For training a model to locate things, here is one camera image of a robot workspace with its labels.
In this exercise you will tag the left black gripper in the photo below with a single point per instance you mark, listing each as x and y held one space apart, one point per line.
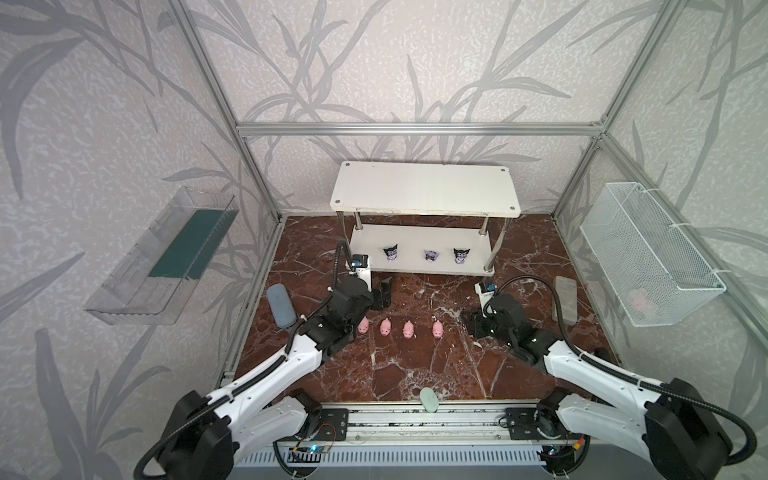
381 294

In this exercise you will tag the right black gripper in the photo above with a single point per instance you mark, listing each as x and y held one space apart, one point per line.
475 324

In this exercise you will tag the black purple figurine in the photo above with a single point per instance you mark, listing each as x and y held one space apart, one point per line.
391 252
461 255

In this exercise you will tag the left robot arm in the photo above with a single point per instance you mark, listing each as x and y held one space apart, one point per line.
207 435

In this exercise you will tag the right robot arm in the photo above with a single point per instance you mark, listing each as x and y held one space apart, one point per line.
667 424

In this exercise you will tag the white two-tier shelf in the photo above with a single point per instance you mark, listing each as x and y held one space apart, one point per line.
425 189

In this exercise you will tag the pink pig toy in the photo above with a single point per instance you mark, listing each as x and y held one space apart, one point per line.
385 328
363 326
438 330
408 330

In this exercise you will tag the pale green oval object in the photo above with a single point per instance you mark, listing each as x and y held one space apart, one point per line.
429 400

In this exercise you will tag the grey glasses case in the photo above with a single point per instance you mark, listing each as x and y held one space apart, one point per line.
567 290

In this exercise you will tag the pink toy in basket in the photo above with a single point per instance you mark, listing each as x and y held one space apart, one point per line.
642 303

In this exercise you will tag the green circuit board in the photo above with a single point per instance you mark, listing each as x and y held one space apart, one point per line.
309 454

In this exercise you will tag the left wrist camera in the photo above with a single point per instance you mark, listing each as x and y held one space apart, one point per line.
360 265

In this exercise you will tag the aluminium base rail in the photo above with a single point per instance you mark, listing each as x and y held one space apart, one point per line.
408 423

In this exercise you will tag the clear plastic wall bin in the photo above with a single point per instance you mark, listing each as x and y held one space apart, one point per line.
155 280

